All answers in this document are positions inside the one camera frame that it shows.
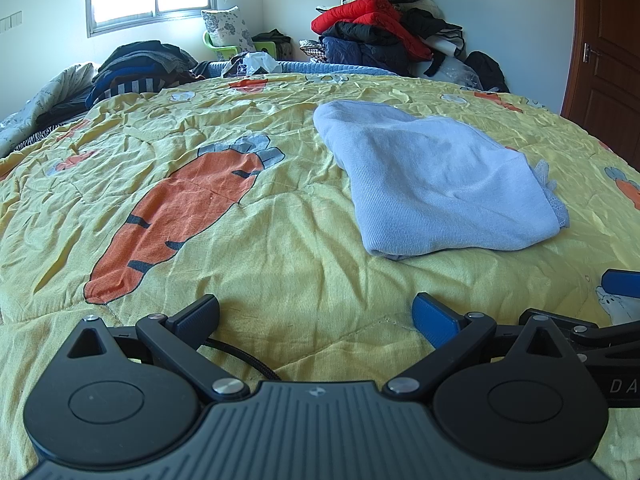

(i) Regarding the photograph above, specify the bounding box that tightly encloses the white cloth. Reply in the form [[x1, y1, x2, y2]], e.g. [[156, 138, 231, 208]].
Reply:
[[429, 29, 466, 59]]

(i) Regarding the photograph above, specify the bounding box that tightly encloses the black cable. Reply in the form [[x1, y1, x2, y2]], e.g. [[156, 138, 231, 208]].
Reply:
[[199, 337, 284, 382]]

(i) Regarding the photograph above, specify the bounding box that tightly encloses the white plastic bag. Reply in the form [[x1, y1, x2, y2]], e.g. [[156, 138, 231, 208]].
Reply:
[[222, 51, 279, 79]]

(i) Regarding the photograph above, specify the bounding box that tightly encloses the dark cloth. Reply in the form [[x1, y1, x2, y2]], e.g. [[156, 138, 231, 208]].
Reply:
[[251, 29, 292, 47]]

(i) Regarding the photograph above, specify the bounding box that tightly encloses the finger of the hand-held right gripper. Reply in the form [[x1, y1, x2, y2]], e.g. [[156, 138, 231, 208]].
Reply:
[[601, 268, 640, 309], [519, 308, 615, 358]]

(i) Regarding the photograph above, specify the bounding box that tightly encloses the black garment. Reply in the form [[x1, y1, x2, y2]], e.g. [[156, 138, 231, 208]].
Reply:
[[399, 9, 464, 77]]

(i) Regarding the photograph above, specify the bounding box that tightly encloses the window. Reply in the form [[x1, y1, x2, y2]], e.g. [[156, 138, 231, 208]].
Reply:
[[84, 0, 219, 39]]

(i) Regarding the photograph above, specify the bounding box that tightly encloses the blue knitted blanket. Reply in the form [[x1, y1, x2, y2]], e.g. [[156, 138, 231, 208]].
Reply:
[[207, 59, 397, 79]]

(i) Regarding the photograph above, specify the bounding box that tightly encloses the navy padded jacket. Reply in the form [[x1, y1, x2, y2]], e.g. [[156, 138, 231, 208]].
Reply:
[[319, 35, 402, 74]]

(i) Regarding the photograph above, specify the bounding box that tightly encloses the yellow carrot printed blanket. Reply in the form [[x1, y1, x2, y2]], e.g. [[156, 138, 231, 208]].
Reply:
[[0, 72, 640, 480]]

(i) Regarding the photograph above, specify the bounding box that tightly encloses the striped cloth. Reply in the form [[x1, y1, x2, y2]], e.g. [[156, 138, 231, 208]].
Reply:
[[94, 75, 157, 99]]

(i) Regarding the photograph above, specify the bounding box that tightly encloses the checked cloth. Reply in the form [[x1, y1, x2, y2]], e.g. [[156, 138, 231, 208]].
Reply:
[[298, 38, 326, 64]]

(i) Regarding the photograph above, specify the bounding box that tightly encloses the lavender long-sleeve shirt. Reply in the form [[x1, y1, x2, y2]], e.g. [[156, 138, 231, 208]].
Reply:
[[312, 99, 572, 262]]

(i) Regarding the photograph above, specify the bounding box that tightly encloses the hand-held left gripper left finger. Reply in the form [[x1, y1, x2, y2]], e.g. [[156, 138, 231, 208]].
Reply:
[[66, 294, 251, 402]]

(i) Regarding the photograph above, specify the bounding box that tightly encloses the grey clear plastic bag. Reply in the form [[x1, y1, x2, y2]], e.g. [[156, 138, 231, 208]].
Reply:
[[424, 54, 482, 89]]

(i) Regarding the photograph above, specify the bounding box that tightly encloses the black padded jacket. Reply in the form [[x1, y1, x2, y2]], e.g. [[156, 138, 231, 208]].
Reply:
[[331, 19, 432, 62]]

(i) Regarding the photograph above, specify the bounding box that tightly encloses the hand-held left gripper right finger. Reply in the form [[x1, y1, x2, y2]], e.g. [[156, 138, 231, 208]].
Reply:
[[381, 292, 572, 399]]

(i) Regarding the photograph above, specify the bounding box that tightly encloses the green plastic chair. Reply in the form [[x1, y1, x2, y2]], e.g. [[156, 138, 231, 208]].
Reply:
[[202, 29, 281, 62]]

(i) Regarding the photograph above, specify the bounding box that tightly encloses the brown wooden door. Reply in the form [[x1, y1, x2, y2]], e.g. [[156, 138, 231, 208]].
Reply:
[[559, 0, 640, 147]]

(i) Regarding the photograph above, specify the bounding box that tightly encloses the black bag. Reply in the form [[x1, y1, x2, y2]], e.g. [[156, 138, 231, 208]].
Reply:
[[464, 50, 512, 94]]

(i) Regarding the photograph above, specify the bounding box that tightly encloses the floral pillow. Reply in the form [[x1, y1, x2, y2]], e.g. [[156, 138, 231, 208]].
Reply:
[[201, 6, 257, 54]]

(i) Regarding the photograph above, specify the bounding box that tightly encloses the pile of dark clothes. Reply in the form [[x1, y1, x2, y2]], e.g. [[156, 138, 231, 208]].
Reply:
[[84, 42, 209, 109]]

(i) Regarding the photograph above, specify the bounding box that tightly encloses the white floral quilt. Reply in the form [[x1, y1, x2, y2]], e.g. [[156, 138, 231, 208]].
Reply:
[[0, 62, 97, 157]]

